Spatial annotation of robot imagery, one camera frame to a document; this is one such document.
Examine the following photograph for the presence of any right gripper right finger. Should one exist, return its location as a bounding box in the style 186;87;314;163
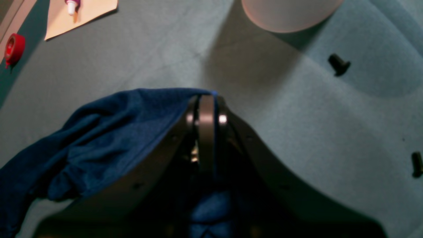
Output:
215;96;386;238

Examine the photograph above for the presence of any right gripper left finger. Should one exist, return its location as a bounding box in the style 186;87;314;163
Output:
33;95;215;238

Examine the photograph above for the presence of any blue t-shirt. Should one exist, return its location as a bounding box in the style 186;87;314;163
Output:
0;88;217;238

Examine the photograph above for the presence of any black screw middle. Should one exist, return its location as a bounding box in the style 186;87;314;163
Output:
328;53;351;76

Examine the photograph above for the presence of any black screw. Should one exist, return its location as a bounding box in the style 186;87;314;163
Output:
411;151;423;178
328;53;351;76

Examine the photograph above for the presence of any black screw lower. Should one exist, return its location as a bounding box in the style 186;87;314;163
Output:
411;151;423;178

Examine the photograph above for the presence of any translucent white plastic cup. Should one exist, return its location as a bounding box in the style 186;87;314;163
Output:
241;0;343;33

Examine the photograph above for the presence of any white paper card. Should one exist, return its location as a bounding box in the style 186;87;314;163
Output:
44;0;118;41

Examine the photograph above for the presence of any red tape roll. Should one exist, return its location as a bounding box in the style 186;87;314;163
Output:
4;33;26;69

